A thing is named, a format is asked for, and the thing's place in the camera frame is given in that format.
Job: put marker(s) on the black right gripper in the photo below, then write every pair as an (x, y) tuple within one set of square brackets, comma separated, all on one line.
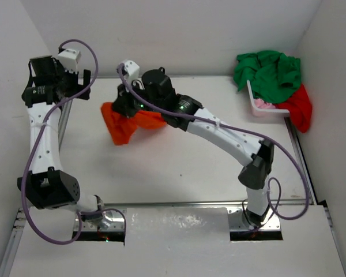
[(122, 103)]

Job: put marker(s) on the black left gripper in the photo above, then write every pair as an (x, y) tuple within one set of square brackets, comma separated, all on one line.
[(76, 87)]

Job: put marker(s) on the orange t shirt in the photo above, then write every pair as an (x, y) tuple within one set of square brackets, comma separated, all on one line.
[(122, 128)]

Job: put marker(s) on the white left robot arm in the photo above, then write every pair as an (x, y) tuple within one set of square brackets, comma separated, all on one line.
[(52, 79)]

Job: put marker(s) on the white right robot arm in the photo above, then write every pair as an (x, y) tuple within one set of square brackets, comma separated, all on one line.
[(187, 114)]

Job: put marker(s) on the pink t shirt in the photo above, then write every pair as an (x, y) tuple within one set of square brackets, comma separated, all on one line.
[(261, 104)]

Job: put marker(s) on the white plastic bin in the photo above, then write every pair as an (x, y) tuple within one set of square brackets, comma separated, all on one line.
[(261, 112)]

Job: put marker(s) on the green t shirt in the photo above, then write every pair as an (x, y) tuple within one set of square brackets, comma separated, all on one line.
[(274, 76)]

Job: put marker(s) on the red t shirt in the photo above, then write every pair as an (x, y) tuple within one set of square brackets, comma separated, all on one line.
[(300, 109)]

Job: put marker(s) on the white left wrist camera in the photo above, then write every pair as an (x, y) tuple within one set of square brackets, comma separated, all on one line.
[(69, 59)]

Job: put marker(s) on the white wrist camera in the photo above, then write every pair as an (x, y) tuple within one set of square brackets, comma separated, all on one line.
[(69, 59), (129, 70)]

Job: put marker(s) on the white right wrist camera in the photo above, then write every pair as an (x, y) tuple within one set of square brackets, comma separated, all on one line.
[(129, 70)]

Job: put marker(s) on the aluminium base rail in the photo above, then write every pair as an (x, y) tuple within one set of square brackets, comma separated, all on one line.
[(109, 221)]

